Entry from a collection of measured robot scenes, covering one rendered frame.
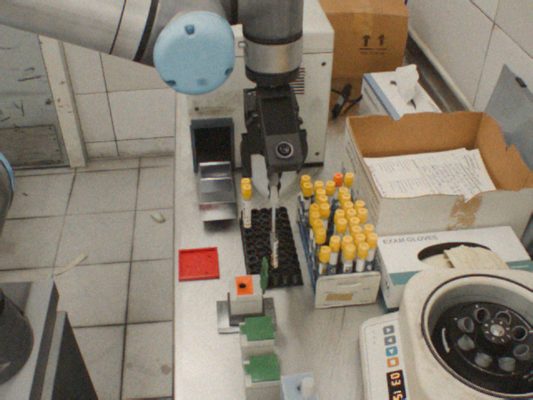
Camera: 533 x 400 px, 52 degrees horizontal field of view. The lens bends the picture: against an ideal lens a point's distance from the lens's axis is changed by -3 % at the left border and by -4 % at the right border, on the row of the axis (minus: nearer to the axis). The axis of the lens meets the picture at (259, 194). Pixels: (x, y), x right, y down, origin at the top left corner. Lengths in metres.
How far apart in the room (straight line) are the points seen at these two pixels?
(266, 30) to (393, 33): 0.84
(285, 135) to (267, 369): 0.30
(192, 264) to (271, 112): 0.36
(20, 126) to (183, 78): 2.20
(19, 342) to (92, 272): 1.41
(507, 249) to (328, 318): 0.31
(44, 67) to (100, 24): 2.00
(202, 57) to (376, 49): 1.02
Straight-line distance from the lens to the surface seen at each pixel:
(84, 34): 0.54
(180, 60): 0.52
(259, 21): 0.68
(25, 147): 2.76
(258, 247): 0.97
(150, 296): 2.11
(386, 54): 1.52
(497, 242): 0.99
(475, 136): 1.20
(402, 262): 0.91
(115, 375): 1.93
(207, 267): 0.97
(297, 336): 0.88
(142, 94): 2.59
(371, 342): 0.84
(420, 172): 1.11
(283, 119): 0.72
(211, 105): 1.08
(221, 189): 1.05
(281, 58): 0.70
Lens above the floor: 1.58
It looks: 40 degrees down
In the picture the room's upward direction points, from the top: straight up
